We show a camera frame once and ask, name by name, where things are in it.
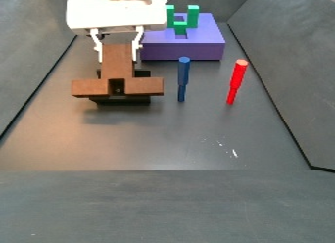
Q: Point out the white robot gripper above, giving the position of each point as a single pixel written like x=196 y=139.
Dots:
x=93 y=16

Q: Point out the brown T-shaped block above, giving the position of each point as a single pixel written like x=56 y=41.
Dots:
x=117 y=70

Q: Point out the green U-shaped block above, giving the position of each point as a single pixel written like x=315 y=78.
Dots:
x=181 y=25

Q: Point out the blue stepped peg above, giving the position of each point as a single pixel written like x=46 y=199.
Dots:
x=183 y=71

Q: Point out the purple base block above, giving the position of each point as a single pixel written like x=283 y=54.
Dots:
x=201 y=44

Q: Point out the red stepped peg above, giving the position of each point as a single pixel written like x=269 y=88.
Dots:
x=240 y=66

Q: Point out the black angle bracket fixture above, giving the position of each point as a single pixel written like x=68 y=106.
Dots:
x=119 y=99

